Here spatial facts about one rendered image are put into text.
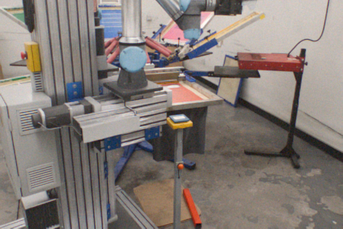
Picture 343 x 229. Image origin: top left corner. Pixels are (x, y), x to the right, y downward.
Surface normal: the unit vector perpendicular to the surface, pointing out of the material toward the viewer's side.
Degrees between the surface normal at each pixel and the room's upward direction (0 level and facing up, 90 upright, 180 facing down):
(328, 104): 90
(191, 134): 91
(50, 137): 90
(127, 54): 97
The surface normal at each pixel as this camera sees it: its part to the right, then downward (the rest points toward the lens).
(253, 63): -0.15, 0.33
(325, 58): -0.93, 0.11
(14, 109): 0.57, 0.26
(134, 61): 0.15, 0.43
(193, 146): 0.38, 0.31
